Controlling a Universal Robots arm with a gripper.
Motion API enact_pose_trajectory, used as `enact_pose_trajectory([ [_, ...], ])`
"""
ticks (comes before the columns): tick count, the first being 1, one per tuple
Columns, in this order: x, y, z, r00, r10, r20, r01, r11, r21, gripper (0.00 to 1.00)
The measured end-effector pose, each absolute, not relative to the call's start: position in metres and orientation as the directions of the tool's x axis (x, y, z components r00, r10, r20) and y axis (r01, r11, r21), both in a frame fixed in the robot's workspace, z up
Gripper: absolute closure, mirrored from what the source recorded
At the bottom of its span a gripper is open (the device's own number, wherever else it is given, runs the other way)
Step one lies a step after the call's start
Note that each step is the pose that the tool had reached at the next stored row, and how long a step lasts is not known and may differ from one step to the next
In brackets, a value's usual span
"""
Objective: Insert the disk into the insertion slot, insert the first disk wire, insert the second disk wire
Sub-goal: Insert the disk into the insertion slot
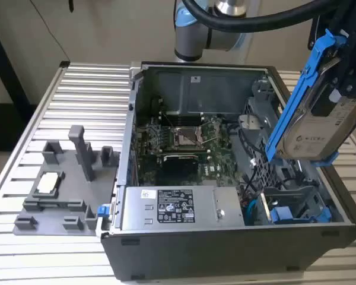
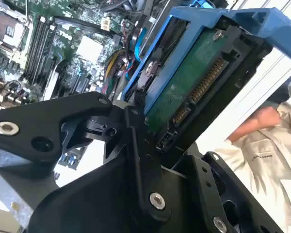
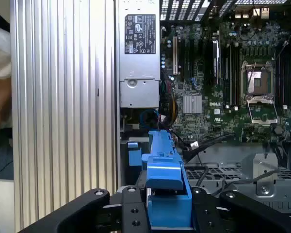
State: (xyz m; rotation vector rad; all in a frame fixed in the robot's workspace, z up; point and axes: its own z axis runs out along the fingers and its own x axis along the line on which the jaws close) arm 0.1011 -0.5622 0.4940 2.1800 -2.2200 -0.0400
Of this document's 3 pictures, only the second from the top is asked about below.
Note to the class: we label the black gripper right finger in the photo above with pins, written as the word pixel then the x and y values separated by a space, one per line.
pixel 196 194

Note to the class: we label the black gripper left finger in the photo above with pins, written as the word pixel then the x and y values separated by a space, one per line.
pixel 38 126

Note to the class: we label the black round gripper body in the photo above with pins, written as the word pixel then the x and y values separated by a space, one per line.
pixel 92 206

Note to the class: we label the person bare hand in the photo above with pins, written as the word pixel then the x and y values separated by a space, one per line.
pixel 268 117

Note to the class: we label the hard disk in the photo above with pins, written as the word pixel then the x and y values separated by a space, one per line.
pixel 184 85

